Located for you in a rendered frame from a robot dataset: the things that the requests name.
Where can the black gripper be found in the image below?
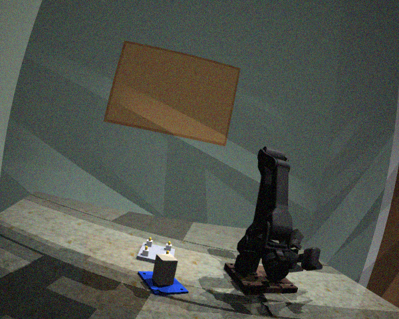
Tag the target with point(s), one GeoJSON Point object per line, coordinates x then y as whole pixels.
{"type": "Point", "coordinates": [309, 259]}

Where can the blue board with square handle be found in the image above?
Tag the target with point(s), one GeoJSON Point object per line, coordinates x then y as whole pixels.
{"type": "Point", "coordinates": [161, 280]}

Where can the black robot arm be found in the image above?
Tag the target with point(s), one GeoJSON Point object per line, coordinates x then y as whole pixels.
{"type": "Point", "coordinates": [272, 221]}

